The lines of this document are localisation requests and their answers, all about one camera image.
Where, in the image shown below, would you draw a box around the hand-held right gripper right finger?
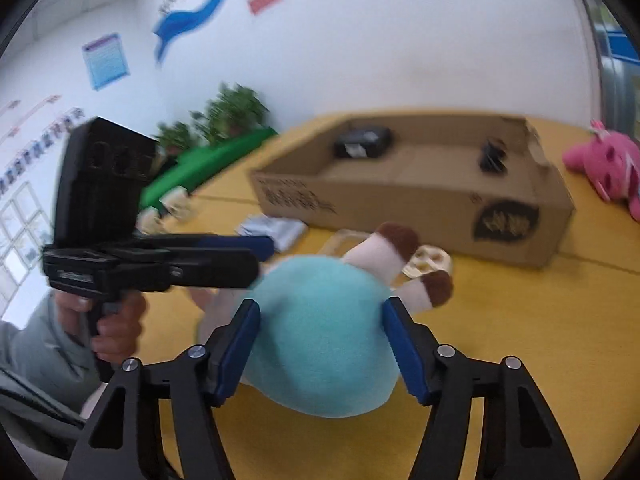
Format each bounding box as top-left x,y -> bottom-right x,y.
382,296 -> 581,480

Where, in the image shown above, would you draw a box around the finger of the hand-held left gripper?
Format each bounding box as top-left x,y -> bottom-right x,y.
167,247 -> 261,291
165,232 -> 275,262

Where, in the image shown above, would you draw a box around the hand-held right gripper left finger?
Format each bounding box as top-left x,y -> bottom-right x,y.
64,298 -> 262,480

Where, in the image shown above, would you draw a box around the teal and pink plush doll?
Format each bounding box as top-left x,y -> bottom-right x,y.
192,222 -> 455,418

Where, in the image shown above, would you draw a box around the brown cardboard box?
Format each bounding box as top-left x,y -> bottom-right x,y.
250,114 -> 576,268

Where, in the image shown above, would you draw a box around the wooden desktop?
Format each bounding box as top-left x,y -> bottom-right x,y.
90,105 -> 640,480

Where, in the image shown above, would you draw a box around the person's left hand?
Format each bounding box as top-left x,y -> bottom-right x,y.
55,290 -> 148,366

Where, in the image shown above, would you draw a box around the white and grey packets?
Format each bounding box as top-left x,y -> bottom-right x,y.
235,214 -> 308,251

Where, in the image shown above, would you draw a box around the beige round object with holes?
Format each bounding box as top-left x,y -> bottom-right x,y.
402,244 -> 453,278
137,185 -> 193,233

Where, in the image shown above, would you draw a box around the green planter box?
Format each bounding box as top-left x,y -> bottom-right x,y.
137,127 -> 278,211

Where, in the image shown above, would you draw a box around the small green potted plant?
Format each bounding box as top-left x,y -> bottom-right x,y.
155,120 -> 196,153

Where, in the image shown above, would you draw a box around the clear plastic tray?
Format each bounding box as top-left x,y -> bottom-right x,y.
320,229 -> 371,261

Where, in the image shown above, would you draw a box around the small black device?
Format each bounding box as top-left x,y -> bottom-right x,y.
479,139 -> 507,173

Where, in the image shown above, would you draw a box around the person's grey jacket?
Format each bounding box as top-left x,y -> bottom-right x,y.
0,367 -> 96,466

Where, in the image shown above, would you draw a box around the pink plush toy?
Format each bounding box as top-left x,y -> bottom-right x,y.
562,120 -> 640,223

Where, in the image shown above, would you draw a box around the blue wall lettering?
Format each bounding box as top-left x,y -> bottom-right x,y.
0,107 -> 86,196

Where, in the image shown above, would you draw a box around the window with white frame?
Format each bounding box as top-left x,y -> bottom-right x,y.
0,182 -> 56,311

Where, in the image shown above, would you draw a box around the blue and purple wall poster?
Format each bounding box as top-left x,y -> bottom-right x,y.
81,32 -> 132,92

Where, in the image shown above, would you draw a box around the blue ribbon wall decal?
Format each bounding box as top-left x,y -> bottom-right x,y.
152,0 -> 278,63

